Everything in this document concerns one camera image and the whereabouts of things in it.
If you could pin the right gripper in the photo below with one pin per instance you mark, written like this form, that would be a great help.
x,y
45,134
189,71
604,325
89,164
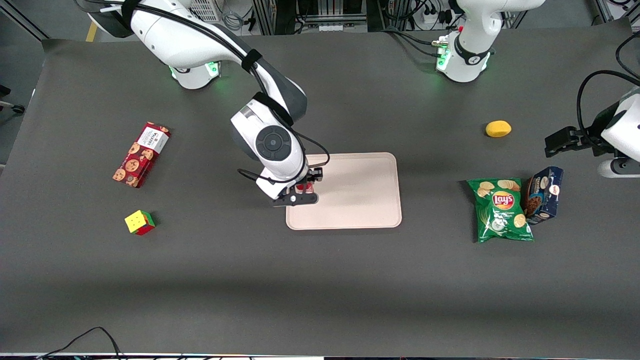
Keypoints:
x,y
313,176

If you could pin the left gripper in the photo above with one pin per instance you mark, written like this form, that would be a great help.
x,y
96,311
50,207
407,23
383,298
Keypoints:
x,y
593,134

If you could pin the red coke bottle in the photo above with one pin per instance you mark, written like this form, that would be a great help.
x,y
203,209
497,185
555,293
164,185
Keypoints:
x,y
302,188

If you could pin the beige plastic tray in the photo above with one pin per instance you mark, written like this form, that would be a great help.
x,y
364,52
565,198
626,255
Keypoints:
x,y
360,195

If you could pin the blue cookie box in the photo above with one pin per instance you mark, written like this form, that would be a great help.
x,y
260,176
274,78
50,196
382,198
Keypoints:
x,y
546,195

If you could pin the yellow lemon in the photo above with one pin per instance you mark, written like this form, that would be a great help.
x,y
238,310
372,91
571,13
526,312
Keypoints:
x,y
498,129

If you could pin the dark grey table mat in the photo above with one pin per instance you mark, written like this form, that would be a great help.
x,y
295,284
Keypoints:
x,y
320,285

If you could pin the green Lay's chips bag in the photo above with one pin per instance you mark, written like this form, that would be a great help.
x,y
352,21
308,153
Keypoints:
x,y
502,215

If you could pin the red cookie box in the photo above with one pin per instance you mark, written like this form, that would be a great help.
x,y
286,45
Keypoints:
x,y
140,157

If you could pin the rubik's cube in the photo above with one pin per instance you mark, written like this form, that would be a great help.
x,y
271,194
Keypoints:
x,y
139,222

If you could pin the aluminium equipment rack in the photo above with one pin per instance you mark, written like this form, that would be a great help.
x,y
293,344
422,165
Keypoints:
x,y
320,15

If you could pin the white power strip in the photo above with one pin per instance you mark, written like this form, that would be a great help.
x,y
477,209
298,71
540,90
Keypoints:
x,y
436,16

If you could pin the white perforated box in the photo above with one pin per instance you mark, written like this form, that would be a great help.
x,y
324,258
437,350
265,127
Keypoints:
x,y
207,10

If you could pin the black wheeled stand foot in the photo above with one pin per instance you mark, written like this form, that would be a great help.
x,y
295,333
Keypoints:
x,y
12,102

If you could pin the aluminium frame post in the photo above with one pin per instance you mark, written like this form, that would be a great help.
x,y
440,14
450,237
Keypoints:
x,y
606,10

